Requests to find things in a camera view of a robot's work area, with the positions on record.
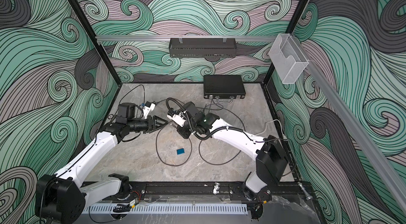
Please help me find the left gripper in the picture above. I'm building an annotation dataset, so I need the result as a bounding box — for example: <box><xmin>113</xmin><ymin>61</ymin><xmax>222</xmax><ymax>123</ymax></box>
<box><xmin>127</xmin><ymin>116</ymin><xmax>168</xmax><ymax>134</ymax></box>

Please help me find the grey cable of yellow charger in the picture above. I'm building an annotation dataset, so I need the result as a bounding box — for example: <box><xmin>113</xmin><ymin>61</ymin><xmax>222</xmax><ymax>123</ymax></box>
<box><xmin>155</xmin><ymin>122</ymin><xmax>193</xmax><ymax>166</ymax></box>

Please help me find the grey cable of pink charger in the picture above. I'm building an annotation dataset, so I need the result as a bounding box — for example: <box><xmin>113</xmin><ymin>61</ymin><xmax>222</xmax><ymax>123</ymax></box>
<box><xmin>198</xmin><ymin>100</ymin><xmax>248</xmax><ymax>166</ymax></box>

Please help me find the teal small block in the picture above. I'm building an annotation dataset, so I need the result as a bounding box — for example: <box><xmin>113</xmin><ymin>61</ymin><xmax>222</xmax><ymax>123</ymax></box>
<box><xmin>177</xmin><ymin>148</ymin><xmax>185</xmax><ymax>155</ymax></box>

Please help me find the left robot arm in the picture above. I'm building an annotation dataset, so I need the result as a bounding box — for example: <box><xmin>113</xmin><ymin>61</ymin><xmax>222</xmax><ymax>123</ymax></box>
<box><xmin>35</xmin><ymin>102</ymin><xmax>168</xmax><ymax>224</ymax></box>

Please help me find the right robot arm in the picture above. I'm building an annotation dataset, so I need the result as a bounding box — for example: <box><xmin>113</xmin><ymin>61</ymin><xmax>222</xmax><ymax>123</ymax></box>
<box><xmin>167</xmin><ymin>102</ymin><xmax>289</xmax><ymax>200</ymax></box>

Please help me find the black briefcase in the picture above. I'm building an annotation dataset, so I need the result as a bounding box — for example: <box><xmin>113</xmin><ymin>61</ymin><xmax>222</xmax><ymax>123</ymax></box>
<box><xmin>203</xmin><ymin>75</ymin><xmax>246</xmax><ymax>99</ymax></box>

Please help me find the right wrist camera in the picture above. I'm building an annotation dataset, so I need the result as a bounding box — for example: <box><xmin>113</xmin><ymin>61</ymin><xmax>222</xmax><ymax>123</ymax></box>
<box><xmin>167</xmin><ymin>110</ymin><xmax>186</xmax><ymax>127</ymax></box>

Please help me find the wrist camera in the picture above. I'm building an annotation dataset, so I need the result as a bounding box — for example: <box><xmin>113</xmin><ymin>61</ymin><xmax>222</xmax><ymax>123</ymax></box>
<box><xmin>142</xmin><ymin>101</ymin><xmax>156</xmax><ymax>119</ymax></box>
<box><xmin>167</xmin><ymin>110</ymin><xmax>186</xmax><ymax>127</ymax></box>

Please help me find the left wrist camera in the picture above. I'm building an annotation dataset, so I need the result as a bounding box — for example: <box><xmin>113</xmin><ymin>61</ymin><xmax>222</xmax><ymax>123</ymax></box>
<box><xmin>142</xmin><ymin>101</ymin><xmax>156</xmax><ymax>119</ymax></box>

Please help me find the black wall shelf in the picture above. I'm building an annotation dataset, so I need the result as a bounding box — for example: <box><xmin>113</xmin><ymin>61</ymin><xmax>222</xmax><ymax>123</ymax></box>
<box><xmin>169</xmin><ymin>37</ymin><xmax>237</xmax><ymax>59</ymax></box>

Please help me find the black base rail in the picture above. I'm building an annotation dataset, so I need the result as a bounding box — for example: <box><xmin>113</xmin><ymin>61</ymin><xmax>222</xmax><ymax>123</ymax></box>
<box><xmin>126</xmin><ymin>181</ymin><xmax>305</xmax><ymax>202</ymax></box>

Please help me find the white slotted cable duct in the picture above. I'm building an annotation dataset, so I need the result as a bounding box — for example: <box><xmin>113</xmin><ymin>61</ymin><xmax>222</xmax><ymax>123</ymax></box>
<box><xmin>82</xmin><ymin>203</ymin><xmax>248</xmax><ymax>215</ymax></box>

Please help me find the clear acrylic wall holder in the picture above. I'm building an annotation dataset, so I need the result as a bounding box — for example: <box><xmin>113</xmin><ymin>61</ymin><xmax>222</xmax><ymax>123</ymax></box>
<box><xmin>268</xmin><ymin>34</ymin><xmax>309</xmax><ymax>84</ymax></box>

